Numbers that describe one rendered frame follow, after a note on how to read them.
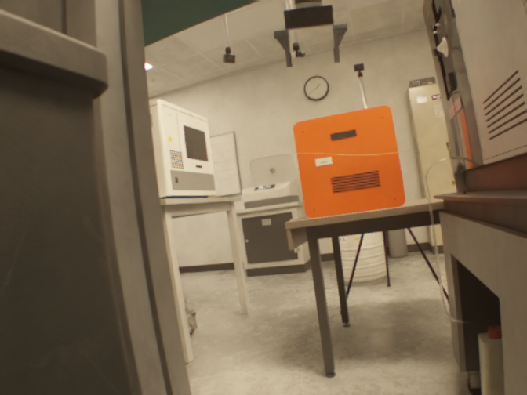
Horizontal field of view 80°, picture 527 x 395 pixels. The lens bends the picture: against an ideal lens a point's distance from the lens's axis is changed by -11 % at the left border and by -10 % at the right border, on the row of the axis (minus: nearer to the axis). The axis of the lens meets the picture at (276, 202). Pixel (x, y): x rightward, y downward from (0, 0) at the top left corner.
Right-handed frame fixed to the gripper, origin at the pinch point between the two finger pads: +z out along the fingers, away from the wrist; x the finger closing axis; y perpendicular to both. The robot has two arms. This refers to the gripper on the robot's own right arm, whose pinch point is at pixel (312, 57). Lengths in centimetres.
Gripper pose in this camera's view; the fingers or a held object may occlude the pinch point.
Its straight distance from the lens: 103.5
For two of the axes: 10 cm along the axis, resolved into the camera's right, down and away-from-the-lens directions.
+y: -1.9, 4.1, -8.9
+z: 1.1, 9.1, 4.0
